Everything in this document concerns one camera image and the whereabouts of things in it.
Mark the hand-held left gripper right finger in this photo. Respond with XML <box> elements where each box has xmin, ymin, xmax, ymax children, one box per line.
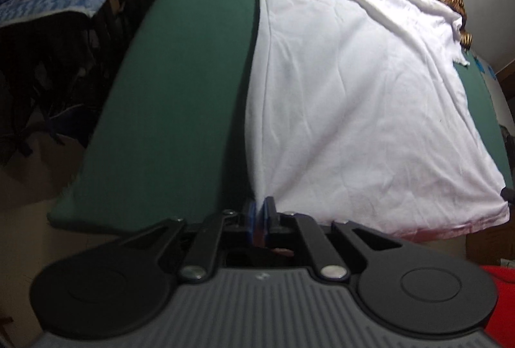
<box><xmin>261</xmin><ymin>196</ymin><xmax>397</xmax><ymax>281</ymax></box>

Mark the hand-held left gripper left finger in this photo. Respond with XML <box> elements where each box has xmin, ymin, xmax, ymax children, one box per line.
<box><xmin>117</xmin><ymin>202</ymin><xmax>258</xmax><ymax>284</ymax></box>

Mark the white t-shirt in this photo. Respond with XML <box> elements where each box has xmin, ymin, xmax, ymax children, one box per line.
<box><xmin>212</xmin><ymin>0</ymin><xmax>508</xmax><ymax>240</ymax></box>

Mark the dark wooden furniture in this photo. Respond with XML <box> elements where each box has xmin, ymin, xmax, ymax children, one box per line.
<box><xmin>90</xmin><ymin>0</ymin><xmax>142</xmax><ymax>51</ymax></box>

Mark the red clothing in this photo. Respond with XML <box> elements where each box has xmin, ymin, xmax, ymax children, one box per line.
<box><xmin>481</xmin><ymin>265</ymin><xmax>515</xmax><ymax>348</ymax></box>

